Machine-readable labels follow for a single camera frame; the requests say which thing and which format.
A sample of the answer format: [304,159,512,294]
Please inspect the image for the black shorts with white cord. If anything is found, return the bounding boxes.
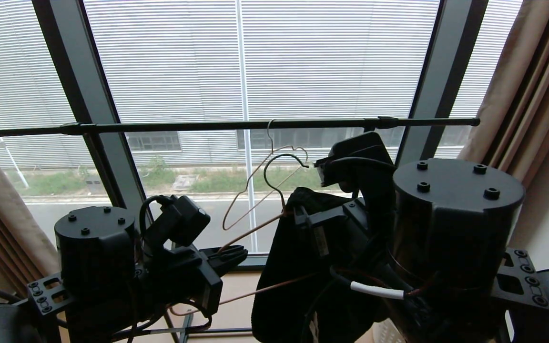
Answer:
[251,187,399,343]

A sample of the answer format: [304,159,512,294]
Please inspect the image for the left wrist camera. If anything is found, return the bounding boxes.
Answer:
[139,194,212,260]

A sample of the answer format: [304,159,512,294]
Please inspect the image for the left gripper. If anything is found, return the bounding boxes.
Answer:
[136,245,249,318]

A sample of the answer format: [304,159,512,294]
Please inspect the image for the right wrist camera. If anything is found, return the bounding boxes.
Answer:
[315,132,397,205]

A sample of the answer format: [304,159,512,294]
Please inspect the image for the pink clothes hanger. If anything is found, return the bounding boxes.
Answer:
[169,152,318,318]
[222,119,309,232]

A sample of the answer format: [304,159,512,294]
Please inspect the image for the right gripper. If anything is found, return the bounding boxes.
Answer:
[294,202,397,277]

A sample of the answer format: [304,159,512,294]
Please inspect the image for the black clothes rack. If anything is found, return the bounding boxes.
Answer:
[0,116,481,343]

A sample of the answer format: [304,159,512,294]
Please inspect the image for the white laundry basket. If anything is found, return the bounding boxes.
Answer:
[372,319,399,343]

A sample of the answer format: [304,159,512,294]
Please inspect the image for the window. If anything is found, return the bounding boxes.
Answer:
[0,0,525,273]

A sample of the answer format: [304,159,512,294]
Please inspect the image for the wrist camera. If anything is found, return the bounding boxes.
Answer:
[315,132,397,205]
[139,194,212,260]

